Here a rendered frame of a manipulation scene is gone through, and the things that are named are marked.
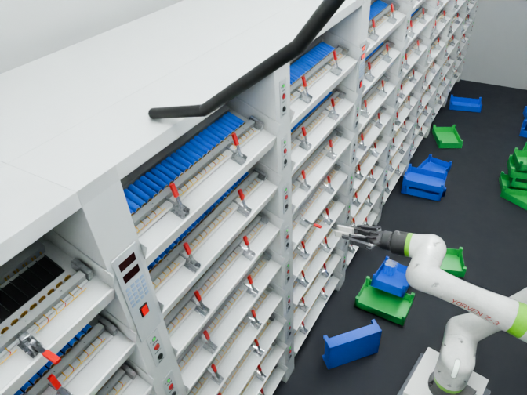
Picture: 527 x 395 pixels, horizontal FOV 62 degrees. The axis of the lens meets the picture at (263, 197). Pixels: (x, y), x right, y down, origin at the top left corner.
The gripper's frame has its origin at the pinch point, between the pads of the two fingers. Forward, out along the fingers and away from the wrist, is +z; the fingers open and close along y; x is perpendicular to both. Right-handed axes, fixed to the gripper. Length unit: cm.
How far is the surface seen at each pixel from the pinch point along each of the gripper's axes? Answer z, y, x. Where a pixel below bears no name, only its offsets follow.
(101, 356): 14, -102, 40
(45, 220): 4, -101, 81
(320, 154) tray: 19.3, 25.2, 21.1
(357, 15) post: 5, 46, 75
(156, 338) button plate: 12, -89, 32
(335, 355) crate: 11, -5, -82
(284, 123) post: 7, -19, 59
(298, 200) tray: 14.7, -6.9, 18.5
